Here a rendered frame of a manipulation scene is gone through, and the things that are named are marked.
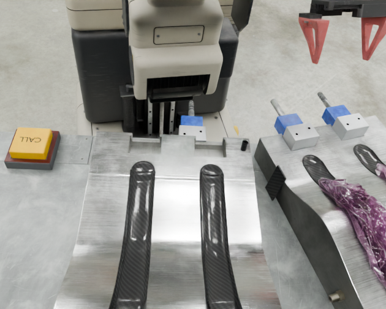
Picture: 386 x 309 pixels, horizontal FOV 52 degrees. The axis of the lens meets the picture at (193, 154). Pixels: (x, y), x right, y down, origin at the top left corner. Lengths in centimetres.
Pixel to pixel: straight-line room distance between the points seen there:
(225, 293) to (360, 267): 21
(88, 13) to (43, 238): 73
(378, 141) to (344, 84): 161
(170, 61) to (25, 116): 118
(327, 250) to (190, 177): 23
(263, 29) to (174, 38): 174
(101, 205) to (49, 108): 149
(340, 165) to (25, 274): 55
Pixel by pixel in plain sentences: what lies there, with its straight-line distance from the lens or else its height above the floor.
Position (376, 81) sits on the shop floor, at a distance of 254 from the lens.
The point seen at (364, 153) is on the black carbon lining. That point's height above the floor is 85.
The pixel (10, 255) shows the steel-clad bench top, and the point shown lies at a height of 80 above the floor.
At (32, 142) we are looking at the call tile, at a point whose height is 84.
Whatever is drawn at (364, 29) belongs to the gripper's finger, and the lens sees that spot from 77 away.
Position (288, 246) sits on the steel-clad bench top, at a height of 80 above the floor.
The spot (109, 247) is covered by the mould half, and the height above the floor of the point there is 89.
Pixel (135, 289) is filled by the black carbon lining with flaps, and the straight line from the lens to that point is 51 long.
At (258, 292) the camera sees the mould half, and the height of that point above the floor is 92.
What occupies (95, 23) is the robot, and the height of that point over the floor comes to 72.
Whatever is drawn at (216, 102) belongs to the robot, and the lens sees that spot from 152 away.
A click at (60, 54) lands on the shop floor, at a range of 238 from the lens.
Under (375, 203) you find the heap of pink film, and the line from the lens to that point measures 64.
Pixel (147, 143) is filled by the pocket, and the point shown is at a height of 87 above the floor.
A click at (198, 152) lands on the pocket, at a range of 68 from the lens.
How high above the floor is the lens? 138
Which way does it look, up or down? 50 degrees down
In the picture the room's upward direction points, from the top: 8 degrees clockwise
